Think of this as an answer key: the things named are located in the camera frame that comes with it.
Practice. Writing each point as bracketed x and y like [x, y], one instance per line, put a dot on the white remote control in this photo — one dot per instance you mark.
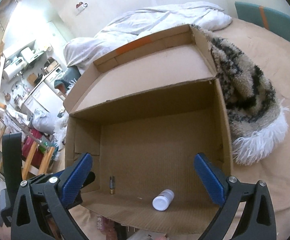
[147, 235]

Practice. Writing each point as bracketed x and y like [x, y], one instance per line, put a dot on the grey plastic bag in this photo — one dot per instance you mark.
[44, 121]

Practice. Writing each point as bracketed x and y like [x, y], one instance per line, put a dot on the black gold AA battery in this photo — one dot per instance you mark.
[112, 184]

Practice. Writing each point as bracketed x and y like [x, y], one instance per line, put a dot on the shaggy black beige rug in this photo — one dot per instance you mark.
[257, 120]

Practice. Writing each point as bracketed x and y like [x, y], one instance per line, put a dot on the open cardboard box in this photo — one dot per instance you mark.
[143, 111]

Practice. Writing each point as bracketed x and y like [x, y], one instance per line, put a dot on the teal cushion orange stripe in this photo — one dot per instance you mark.
[270, 19]

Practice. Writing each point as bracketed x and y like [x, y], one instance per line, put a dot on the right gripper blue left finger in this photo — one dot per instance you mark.
[73, 178]

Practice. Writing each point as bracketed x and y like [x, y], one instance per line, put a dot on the pink perfume bottle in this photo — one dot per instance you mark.
[102, 223]

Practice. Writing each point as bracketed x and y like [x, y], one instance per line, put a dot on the white cap pill bottle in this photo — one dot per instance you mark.
[163, 200]

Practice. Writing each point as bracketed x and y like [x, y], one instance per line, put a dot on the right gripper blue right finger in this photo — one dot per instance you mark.
[213, 179]

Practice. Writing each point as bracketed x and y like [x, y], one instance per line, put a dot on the white kitchen cabinets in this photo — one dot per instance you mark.
[42, 97]

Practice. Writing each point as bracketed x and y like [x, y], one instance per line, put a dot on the white water heater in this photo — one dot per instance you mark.
[9, 72]

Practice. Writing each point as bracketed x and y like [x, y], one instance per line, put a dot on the white crumpled duvet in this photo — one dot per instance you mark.
[82, 51]

